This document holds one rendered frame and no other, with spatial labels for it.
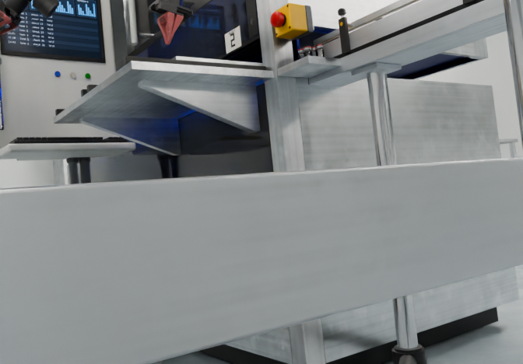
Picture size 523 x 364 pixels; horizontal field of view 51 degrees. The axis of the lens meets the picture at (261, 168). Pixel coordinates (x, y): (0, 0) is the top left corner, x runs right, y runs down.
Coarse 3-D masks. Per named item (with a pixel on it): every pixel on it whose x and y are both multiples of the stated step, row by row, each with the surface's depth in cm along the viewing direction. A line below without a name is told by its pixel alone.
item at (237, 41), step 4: (236, 28) 161; (232, 32) 163; (236, 32) 161; (228, 36) 164; (232, 36) 163; (236, 36) 161; (228, 40) 165; (236, 40) 161; (240, 40) 159; (228, 44) 165; (232, 44) 163; (236, 44) 161; (240, 44) 159; (228, 48) 165; (232, 48) 163; (236, 48) 161; (228, 52) 165
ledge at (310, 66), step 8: (312, 56) 136; (296, 64) 139; (304, 64) 136; (312, 64) 136; (320, 64) 137; (328, 64) 138; (336, 64) 140; (280, 72) 144; (288, 72) 143; (296, 72) 143; (304, 72) 144; (312, 72) 145; (320, 72) 146
